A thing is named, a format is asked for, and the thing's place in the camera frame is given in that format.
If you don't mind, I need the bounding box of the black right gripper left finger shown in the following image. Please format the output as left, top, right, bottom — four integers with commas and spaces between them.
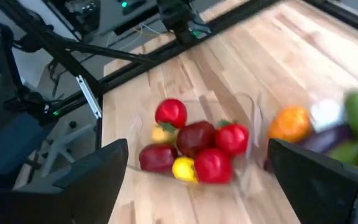
0, 138, 129, 224

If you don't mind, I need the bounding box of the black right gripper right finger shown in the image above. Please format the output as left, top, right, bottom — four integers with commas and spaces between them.
267, 138, 358, 224

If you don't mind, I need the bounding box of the short green cucumber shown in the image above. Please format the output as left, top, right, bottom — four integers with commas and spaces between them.
326, 139, 358, 166

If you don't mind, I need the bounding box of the purple eggplant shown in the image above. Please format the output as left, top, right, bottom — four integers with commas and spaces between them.
296, 124, 354, 155

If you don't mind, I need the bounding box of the orange pumpkin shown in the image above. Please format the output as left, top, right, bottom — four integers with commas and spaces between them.
267, 105, 312, 144

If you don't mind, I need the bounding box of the white garlic bulb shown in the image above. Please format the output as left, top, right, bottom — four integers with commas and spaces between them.
309, 98, 346, 131

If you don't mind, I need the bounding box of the large dark red apple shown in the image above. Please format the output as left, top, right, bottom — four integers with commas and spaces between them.
138, 143, 177, 173

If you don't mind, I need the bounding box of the yellow lemon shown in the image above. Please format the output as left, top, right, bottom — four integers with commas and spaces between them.
150, 124, 178, 146
172, 156, 198, 184

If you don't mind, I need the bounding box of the bright red bell pepper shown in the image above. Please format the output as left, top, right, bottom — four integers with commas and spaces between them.
154, 98, 188, 130

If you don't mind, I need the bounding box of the clear plastic bin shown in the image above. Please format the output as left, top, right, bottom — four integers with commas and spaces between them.
126, 93, 265, 194
261, 83, 358, 178

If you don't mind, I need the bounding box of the blue office chair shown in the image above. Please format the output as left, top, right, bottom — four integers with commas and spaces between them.
0, 114, 74, 187

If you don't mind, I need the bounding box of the yellow lemon in bin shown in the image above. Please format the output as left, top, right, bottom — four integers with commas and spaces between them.
150, 124, 178, 146

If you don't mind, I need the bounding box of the grey desk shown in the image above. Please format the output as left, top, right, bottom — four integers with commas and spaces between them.
42, 0, 160, 37

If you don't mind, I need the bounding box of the silver aluminium bracket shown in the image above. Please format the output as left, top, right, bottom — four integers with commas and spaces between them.
75, 74, 103, 119

